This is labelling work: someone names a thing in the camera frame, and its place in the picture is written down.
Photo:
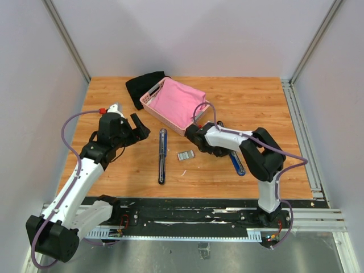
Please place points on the black folded cloth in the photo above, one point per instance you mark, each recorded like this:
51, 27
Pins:
140, 85

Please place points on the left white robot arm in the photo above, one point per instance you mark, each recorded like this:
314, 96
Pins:
58, 231

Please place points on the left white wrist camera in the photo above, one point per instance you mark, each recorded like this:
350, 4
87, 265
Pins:
113, 109

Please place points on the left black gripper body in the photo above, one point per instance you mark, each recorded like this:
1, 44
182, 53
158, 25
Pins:
127, 135

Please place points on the silver staple strips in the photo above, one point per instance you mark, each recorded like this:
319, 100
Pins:
185, 155

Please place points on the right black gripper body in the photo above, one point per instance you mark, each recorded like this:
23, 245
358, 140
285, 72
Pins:
217, 151

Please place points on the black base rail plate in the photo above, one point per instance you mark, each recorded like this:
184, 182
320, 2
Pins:
152, 222

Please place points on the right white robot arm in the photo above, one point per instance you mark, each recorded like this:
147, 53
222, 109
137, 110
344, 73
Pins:
262, 155

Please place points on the pink plastic basket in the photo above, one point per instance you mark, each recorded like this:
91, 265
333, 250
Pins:
147, 98

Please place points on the pink folded cloth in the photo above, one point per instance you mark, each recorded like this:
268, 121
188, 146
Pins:
177, 102

